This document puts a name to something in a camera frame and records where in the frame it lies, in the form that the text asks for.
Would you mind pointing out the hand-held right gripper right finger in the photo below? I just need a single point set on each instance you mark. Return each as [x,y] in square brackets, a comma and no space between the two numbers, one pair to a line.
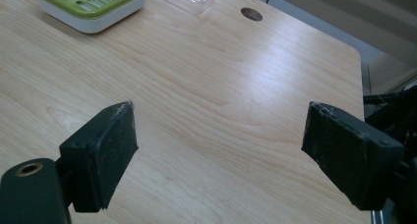
[347,155]

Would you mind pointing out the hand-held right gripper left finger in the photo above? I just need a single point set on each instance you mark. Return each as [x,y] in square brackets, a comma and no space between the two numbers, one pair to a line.
[98,158]

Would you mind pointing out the green and white soap dish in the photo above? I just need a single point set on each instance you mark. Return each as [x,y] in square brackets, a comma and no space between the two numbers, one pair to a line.
[90,6]

